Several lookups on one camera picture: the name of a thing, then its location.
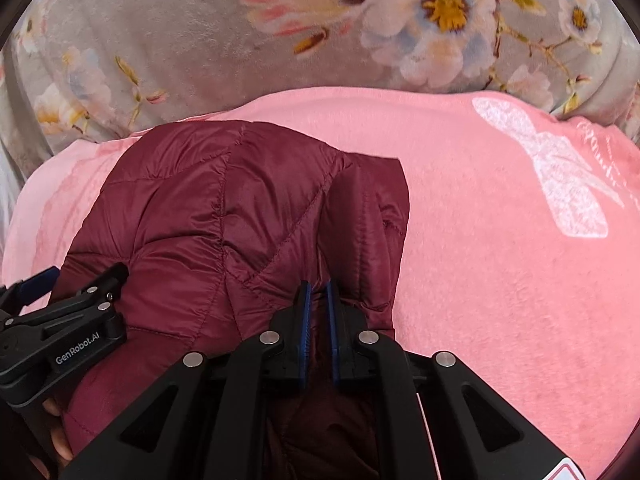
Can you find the maroon puffer jacket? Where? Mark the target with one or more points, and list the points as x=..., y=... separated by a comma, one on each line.
x=219, y=223

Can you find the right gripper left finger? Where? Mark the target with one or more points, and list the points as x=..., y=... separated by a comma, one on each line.
x=208, y=417

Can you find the pink printed blanket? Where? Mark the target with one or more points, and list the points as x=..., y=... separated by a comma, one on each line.
x=521, y=254

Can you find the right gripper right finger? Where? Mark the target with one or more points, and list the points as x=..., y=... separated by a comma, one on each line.
x=432, y=417

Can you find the person left hand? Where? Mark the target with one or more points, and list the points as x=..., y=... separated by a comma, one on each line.
x=51, y=435

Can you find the grey floral bedsheet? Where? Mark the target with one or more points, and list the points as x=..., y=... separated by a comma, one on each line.
x=100, y=70

